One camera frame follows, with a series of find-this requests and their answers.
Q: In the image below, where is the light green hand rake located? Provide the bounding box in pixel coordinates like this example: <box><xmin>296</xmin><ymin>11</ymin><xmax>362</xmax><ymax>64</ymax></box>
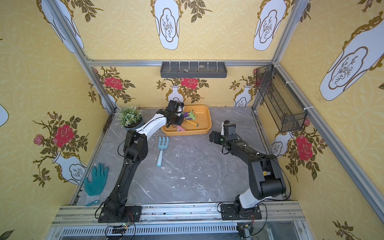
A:
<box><xmin>184</xmin><ymin>110</ymin><xmax>199</xmax><ymax>127</ymax></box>

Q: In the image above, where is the yellow storage tray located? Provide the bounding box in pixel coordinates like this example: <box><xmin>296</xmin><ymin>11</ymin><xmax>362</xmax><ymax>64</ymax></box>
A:
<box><xmin>161</xmin><ymin>105</ymin><xmax>212</xmax><ymax>137</ymax></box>

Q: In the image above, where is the light blue hand fork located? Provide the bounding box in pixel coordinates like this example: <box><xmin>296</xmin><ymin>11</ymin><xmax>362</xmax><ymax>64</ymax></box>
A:
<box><xmin>157</xmin><ymin>137</ymin><xmax>169</xmax><ymax>167</ymax></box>

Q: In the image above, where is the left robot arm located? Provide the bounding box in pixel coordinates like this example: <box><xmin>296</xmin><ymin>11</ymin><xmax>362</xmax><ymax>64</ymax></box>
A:
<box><xmin>98</xmin><ymin>100</ymin><xmax>185</xmax><ymax>223</ymax></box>

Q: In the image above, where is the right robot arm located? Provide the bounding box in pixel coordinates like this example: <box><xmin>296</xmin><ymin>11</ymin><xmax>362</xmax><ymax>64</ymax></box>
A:
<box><xmin>210</xmin><ymin>121</ymin><xmax>287</xmax><ymax>210</ymax></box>

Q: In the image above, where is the potted green plant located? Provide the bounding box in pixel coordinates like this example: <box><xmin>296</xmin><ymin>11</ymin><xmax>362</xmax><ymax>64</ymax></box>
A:
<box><xmin>117</xmin><ymin>106</ymin><xmax>143</xmax><ymax>129</ymax></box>

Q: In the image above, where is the green rubber glove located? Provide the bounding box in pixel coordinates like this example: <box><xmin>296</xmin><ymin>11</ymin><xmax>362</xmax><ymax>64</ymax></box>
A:
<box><xmin>84</xmin><ymin>163</ymin><xmax>109</xmax><ymax>196</ymax></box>

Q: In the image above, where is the black wire mesh basket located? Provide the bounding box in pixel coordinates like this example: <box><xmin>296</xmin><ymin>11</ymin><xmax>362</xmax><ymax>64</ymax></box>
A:
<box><xmin>255</xmin><ymin>65</ymin><xmax>307</xmax><ymax>133</ymax></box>

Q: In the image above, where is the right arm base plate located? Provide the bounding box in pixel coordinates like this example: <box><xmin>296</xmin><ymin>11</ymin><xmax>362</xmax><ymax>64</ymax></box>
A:
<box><xmin>217</xmin><ymin>203</ymin><xmax>262</xmax><ymax>221</ymax></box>

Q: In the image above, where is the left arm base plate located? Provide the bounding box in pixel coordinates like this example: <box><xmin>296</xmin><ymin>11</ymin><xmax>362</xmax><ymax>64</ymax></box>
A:
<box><xmin>98</xmin><ymin>206</ymin><xmax>142</xmax><ymax>223</ymax></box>

